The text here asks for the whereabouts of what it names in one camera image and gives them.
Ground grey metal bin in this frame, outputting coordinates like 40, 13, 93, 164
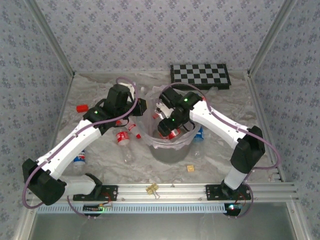
149, 141, 192, 165

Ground small white bottle red label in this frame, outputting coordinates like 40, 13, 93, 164
115, 129, 131, 146

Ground slotted pale blue cable duct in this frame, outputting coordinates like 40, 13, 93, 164
37, 201, 235, 215

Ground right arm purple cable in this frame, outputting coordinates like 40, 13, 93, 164
159, 83, 281, 219

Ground grey metal panel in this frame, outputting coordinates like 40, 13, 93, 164
27, 202, 305, 240

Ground grey bin with plastic liner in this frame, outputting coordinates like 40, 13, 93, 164
136, 86, 201, 152

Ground aluminium frame post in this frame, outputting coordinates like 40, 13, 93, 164
23, 0, 76, 77
246, 0, 299, 76

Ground clear bottle white cap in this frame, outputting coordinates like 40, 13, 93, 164
136, 85, 151, 100

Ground small circuit board green LED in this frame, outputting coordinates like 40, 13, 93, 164
83, 204, 105, 212
224, 202, 243, 216

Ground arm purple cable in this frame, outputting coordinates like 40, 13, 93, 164
159, 83, 281, 219
22, 76, 138, 221

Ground blue label plastic bottle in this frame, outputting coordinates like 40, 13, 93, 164
191, 125, 205, 144
72, 149, 88, 168

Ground black white chessboard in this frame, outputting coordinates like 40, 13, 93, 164
170, 63, 231, 91

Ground tan binder clip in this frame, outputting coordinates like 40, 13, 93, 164
145, 183, 161, 200

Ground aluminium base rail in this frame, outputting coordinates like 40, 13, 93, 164
26, 182, 300, 203

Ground clear crushed plastic bottle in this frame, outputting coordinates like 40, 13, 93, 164
207, 86, 222, 100
124, 148, 137, 165

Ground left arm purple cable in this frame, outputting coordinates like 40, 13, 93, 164
22, 76, 138, 221

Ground clear bottle red cap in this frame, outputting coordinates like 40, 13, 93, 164
116, 119, 142, 140

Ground right black camera cable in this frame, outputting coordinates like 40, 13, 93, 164
184, 121, 197, 133

